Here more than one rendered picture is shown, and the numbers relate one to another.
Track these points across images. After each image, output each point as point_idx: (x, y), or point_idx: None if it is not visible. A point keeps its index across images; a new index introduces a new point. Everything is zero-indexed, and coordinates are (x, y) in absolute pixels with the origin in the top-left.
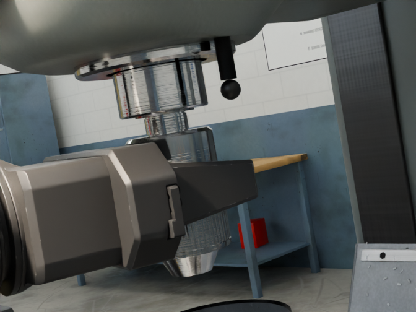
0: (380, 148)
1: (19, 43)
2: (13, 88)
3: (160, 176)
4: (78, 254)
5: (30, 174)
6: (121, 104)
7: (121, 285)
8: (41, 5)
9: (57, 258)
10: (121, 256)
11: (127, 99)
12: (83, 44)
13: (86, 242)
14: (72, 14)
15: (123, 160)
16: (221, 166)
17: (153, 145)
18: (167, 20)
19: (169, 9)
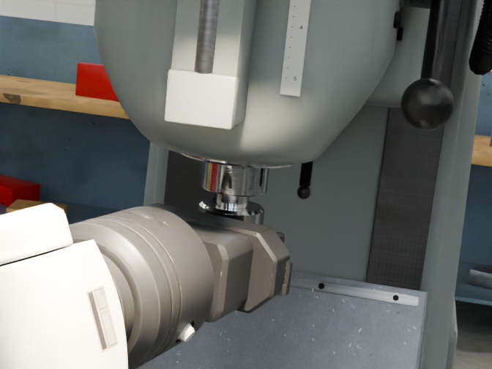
0: (198, 175)
1: (222, 150)
2: None
3: (285, 255)
4: (234, 303)
5: (226, 248)
6: (219, 182)
7: None
8: (264, 138)
9: (228, 306)
10: (244, 303)
11: (229, 182)
12: (265, 161)
13: (238, 294)
14: (280, 148)
15: (267, 241)
16: None
17: (272, 229)
18: (314, 156)
19: (320, 151)
